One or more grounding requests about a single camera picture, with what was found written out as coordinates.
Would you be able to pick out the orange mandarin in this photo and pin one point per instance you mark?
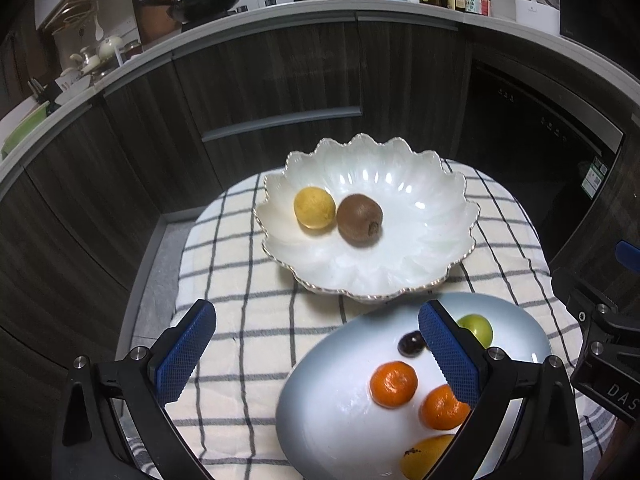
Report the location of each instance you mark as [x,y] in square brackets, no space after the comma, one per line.
[393,384]
[440,410]

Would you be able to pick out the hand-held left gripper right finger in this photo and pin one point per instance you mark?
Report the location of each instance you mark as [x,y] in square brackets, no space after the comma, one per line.
[450,360]

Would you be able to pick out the white scalloped bowl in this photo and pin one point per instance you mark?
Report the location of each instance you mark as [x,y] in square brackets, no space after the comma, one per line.
[400,210]

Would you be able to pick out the grey kitchen countertop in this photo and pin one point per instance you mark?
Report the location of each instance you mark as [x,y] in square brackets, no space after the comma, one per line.
[300,7]

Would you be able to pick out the white box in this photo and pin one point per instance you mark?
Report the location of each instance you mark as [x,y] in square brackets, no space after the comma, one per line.
[536,16]

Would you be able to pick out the black dishwasher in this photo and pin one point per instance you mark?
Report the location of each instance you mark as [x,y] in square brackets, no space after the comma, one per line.
[525,150]

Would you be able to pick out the yellow lemon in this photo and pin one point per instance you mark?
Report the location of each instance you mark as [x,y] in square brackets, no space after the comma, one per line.
[314,208]

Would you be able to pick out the green board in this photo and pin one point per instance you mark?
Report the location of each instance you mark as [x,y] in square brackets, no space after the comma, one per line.
[25,127]

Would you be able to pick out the dark wood cabinet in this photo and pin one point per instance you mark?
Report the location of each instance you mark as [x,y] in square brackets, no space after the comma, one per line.
[150,125]

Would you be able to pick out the white checked cloth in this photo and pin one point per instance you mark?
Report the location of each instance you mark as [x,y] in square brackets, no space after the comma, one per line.
[240,270]

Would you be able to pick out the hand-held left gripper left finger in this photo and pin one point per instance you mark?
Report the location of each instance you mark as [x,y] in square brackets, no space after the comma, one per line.
[184,357]

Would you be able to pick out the white teapot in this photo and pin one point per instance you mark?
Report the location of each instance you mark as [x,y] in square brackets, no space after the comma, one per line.
[109,47]

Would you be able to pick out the brown cutting board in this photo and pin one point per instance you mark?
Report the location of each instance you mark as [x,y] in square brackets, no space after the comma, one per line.
[150,15]

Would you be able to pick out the yellow-orange spotted fruit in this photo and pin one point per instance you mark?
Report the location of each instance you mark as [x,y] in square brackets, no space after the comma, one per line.
[425,457]

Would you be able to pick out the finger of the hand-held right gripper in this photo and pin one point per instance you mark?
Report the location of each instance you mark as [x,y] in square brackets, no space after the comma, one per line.
[629,256]
[582,295]

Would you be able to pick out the green sticker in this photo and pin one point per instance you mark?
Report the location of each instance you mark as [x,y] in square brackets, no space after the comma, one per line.
[595,176]

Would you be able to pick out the brown kiwi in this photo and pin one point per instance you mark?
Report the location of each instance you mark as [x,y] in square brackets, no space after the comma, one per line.
[359,220]

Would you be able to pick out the pale blue plate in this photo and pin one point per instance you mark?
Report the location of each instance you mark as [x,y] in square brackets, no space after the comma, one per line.
[340,410]

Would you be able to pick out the green jujube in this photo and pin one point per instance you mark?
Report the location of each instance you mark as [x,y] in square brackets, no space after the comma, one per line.
[477,330]

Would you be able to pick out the dark cherry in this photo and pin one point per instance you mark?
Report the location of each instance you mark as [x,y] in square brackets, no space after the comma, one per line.
[410,345]

